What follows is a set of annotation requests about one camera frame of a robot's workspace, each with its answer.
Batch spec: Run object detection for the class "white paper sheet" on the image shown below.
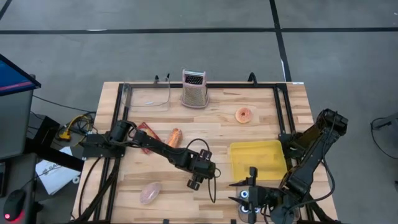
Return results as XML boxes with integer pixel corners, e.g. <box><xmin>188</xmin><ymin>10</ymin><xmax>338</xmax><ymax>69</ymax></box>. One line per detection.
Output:
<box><xmin>35</xmin><ymin>146</ymin><xmax>83</xmax><ymax>196</ymax></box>

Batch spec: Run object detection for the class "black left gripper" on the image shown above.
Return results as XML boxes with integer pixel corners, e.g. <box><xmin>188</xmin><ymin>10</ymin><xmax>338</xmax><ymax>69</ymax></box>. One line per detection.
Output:
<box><xmin>187</xmin><ymin>149</ymin><xmax>218</xmax><ymax>191</ymax></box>

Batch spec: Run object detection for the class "black box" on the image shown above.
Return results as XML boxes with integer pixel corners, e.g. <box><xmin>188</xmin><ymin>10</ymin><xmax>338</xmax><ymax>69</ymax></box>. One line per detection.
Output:
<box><xmin>27</xmin><ymin>111</ymin><xmax>62</xmax><ymax>147</ymax></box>

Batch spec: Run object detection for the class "computer monitor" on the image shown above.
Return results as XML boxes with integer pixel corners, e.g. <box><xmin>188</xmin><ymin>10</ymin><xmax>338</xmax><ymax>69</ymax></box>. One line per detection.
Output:
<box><xmin>0</xmin><ymin>53</ymin><xmax>42</xmax><ymax>161</ymax></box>

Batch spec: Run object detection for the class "clear plastic container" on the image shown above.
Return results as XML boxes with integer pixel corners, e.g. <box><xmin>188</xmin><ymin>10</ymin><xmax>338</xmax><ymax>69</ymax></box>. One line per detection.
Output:
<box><xmin>235</xmin><ymin>179</ymin><xmax>302</xmax><ymax>223</ymax></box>
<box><xmin>121</xmin><ymin>80</ymin><xmax>172</xmax><ymax>113</ymax></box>

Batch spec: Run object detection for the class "glazed ring donut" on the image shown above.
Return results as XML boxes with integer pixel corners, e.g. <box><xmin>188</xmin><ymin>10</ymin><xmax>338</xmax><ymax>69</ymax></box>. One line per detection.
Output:
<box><xmin>234</xmin><ymin>107</ymin><xmax>254</xmax><ymax>124</ymax></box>

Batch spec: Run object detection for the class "yellow plastic tray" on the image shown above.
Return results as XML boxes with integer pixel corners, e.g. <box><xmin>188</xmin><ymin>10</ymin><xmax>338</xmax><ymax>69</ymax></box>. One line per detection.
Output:
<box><xmin>229</xmin><ymin>139</ymin><xmax>289</xmax><ymax>182</ymax></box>

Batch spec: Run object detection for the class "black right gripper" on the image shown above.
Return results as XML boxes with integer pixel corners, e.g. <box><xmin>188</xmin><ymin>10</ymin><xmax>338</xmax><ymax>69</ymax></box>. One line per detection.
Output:
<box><xmin>228</xmin><ymin>166</ymin><xmax>282</xmax><ymax>224</ymax></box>

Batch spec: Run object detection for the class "pink sugared bun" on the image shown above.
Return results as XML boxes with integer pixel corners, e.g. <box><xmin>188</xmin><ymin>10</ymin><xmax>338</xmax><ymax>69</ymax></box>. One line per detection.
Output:
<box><xmin>139</xmin><ymin>181</ymin><xmax>163</xmax><ymax>205</ymax></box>

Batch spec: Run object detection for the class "black aluminium rig frame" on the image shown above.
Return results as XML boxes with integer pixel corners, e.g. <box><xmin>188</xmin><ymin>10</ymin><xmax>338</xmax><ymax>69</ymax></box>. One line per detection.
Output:
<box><xmin>74</xmin><ymin>72</ymin><xmax>340</xmax><ymax>224</ymax></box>

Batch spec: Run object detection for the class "black computer mouse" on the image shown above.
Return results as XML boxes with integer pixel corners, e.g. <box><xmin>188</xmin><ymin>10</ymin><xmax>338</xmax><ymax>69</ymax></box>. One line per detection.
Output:
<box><xmin>2</xmin><ymin>189</ymin><xmax>27</xmax><ymax>223</ymax></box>

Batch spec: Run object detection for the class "golden bread loaf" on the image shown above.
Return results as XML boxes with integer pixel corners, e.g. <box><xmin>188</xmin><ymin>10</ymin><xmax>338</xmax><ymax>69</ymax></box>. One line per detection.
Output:
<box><xmin>166</xmin><ymin>128</ymin><xmax>183</xmax><ymax>149</ymax></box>

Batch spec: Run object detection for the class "steel box grater pink trim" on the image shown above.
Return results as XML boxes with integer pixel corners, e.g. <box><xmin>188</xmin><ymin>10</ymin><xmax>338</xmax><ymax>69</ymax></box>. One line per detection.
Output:
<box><xmin>180</xmin><ymin>68</ymin><xmax>210</xmax><ymax>109</ymax></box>

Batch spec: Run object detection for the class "red snack packet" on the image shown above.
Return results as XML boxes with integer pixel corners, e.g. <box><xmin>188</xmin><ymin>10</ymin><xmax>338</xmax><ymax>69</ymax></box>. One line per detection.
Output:
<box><xmin>133</xmin><ymin>121</ymin><xmax>163</xmax><ymax>156</ymax></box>

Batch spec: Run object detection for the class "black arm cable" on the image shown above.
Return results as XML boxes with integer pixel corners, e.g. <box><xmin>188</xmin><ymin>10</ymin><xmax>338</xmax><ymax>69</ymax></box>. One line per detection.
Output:
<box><xmin>185</xmin><ymin>138</ymin><xmax>222</xmax><ymax>205</ymax></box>

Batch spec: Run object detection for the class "black floor cable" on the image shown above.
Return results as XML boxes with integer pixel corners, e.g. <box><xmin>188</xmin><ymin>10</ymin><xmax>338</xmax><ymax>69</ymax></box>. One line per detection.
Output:
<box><xmin>369</xmin><ymin>115</ymin><xmax>398</xmax><ymax>161</ymax></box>

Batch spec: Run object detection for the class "yellow cable bundle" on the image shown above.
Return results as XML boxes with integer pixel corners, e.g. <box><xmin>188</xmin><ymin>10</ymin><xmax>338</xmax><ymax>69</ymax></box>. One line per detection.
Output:
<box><xmin>55</xmin><ymin>112</ymin><xmax>96</xmax><ymax>142</ymax></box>

